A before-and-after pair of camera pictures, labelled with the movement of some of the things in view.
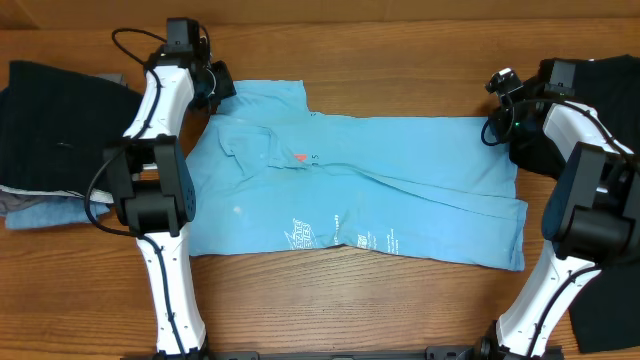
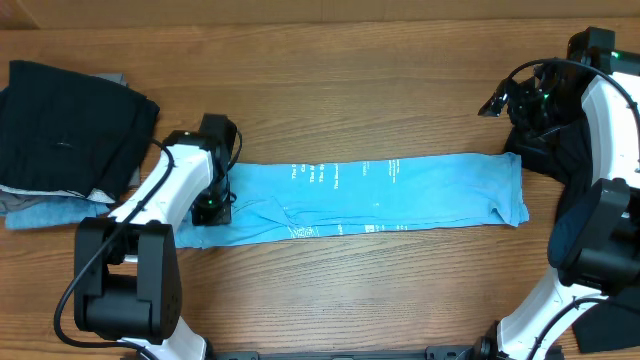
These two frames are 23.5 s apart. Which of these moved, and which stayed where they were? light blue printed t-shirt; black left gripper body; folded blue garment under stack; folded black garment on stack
Moved: light blue printed t-shirt; black left gripper body
Stayed: folded black garment on stack; folded blue garment under stack
